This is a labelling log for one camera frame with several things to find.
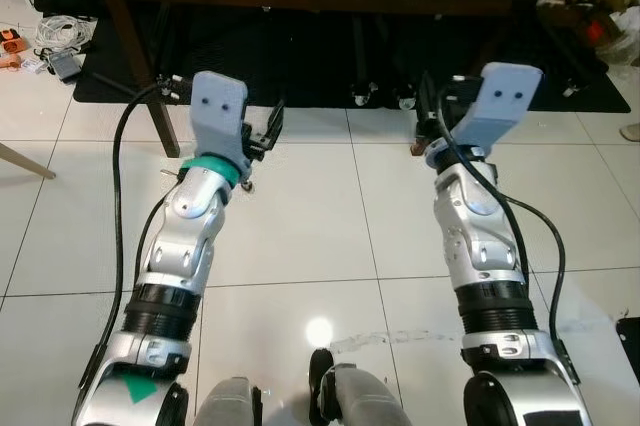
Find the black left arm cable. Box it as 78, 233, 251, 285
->
78, 74, 191, 387

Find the grey robot leg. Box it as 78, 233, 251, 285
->
193, 376, 263, 426
308, 348, 413, 426

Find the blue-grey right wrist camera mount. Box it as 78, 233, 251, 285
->
455, 63, 544, 152

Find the white plastic bag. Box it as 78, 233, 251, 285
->
610, 6, 640, 67

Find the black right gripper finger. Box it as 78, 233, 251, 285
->
415, 71, 437, 155

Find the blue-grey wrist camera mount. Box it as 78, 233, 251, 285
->
188, 72, 251, 172
455, 63, 544, 152

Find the black floor mat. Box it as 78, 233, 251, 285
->
615, 316, 640, 362

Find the grey robot left leg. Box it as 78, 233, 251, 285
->
193, 376, 263, 426

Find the white cable pile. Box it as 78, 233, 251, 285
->
33, 14, 98, 55

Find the grey robot right leg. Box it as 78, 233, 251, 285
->
308, 348, 413, 426

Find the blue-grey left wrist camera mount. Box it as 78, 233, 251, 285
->
188, 72, 251, 172

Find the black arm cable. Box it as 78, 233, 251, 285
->
78, 74, 191, 387
430, 81, 569, 387

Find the grey power adapter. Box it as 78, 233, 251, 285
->
48, 52, 87, 83

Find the black office chair base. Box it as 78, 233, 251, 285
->
345, 16, 421, 112

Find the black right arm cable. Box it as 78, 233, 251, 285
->
430, 81, 569, 387

